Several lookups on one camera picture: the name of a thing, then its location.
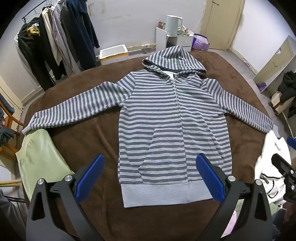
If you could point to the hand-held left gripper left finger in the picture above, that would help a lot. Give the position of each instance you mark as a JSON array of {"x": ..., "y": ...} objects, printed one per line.
[{"x": 90, "y": 178}]

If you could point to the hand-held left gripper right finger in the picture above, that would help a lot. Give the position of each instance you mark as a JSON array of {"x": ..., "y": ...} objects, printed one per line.
[{"x": 209, "y": 178}]

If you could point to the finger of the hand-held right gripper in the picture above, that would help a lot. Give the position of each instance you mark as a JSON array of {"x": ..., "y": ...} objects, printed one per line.
[
  {"x": 281, "y": 162},
  {"x": 291, "y": 143}
]

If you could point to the grey striped zip hoodie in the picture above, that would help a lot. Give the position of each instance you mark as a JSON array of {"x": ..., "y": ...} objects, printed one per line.
[{"x": 171, "y": 120}]

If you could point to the metal clothes rack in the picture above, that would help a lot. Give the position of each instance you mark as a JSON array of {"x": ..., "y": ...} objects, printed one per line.
[{"x": 34, "y": 10}]

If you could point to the white garment with black trim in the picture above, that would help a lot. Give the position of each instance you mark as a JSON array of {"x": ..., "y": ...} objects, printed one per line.
[{"x": 270, "y": 150}]

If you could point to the brown blanket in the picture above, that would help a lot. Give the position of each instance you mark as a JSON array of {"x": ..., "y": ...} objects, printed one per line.
[{"x": 92, "y": 143}]

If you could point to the small wooden stand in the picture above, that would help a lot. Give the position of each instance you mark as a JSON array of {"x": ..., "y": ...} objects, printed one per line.
[{"x": 276, "y": 102}]

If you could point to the light green garment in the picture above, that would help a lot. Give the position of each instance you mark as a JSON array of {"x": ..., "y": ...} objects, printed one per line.
[{"x": 39, "y": 157}]

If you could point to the pale wooden chair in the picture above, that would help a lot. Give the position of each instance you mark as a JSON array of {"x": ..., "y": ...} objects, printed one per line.
[{"x": 10, "y": 183}]

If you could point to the dark grey cloth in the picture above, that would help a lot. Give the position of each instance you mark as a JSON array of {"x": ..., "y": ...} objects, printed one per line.
[{"x": 5, "y": 136}]

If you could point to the white foam box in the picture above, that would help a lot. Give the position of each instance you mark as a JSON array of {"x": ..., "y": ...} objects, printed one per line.
[{"x": 113, "y": 54}]

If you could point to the purple bag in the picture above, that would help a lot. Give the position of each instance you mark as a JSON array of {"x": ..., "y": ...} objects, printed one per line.
[{"x": 200, "y": 44}]

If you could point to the white cabinet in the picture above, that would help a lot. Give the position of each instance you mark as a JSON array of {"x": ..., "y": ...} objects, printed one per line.
[{"x": 182, "y": 42}]

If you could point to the beige door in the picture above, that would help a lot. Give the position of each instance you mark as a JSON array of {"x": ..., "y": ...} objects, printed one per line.
[{"x": 219, "y": 23}]

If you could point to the grey hanging shirt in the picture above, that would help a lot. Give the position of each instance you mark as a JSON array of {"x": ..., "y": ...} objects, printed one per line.
[{"x": 63, "y": 39}]

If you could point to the white power strip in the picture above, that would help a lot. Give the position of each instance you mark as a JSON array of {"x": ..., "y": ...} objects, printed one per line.
[{"x": 145, "y": 45}]

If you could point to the beige hanging garment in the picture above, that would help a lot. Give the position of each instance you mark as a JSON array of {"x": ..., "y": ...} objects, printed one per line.
[{"x": 52, "y": 37}]

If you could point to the pale green electric kettle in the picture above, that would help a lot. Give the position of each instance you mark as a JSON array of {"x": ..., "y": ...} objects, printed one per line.
[{"x": 173, "y": 25}]

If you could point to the yellow hanging garment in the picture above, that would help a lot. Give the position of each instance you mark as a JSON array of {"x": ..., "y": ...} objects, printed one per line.
[{"x": 32, "y": 30}]

